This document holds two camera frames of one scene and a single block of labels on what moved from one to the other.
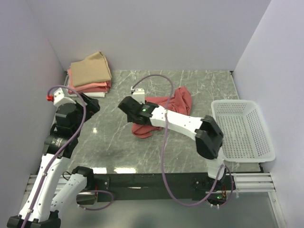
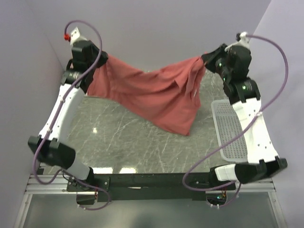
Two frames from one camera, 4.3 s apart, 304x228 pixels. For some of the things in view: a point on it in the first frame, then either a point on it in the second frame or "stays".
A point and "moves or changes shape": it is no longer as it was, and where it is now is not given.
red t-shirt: x=180 y=103 moves or changes shape
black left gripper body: x=91 y=108 → x=95 y=52
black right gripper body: x=130 y=119 → x=219 y=63
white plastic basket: x=245 y=139 stays
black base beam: x=152 y=186 stays
